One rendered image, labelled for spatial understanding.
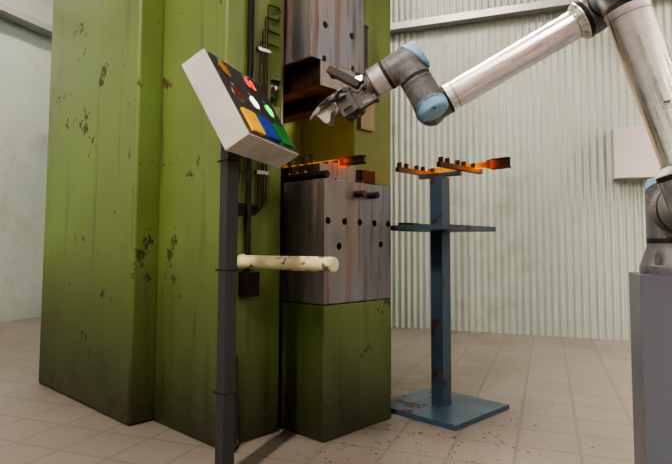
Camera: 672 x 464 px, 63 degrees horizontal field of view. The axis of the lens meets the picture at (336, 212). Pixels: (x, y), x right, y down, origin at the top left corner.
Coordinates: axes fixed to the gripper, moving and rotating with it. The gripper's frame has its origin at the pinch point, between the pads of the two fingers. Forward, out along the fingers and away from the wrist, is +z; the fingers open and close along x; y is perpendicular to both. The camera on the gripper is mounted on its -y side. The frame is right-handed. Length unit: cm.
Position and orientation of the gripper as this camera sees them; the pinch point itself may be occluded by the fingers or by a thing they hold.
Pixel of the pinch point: (312, 115)
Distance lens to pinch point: 168.4
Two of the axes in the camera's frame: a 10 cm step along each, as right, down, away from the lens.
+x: 3.3, 0.6, 9.4
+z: -8.3, 4.9, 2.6
